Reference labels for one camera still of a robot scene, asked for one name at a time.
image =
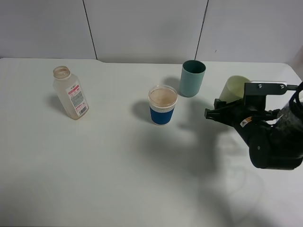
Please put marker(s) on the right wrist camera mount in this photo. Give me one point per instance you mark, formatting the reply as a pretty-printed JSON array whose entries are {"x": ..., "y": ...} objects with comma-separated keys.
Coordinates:
[{"x": 255, "y": 93}]

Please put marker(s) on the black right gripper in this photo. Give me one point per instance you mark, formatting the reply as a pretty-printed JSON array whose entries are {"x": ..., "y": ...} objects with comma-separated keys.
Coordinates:
[{"x": 236, "y": 112}]

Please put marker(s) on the clear plastic drink bottle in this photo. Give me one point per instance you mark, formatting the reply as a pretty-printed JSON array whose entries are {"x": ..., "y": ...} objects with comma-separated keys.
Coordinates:
[{"x": 70, "y": 92}]

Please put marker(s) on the teal plastic cup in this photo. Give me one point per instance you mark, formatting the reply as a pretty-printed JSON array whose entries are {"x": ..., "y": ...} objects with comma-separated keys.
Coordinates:
[{"x": 191, "y": 77}]

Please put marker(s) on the pale green plastic cup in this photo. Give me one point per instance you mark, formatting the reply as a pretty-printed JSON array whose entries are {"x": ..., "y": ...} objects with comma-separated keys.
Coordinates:
[{"x": 233, "y": 89}]

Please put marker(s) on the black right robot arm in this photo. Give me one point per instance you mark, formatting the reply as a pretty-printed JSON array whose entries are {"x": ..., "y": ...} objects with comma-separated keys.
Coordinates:
[{"x": 274, "y": 138}]

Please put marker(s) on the blue sleeved paper cup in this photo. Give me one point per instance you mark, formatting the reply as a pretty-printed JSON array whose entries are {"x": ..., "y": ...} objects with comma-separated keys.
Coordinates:
[{"x": 162, "y": 100}]

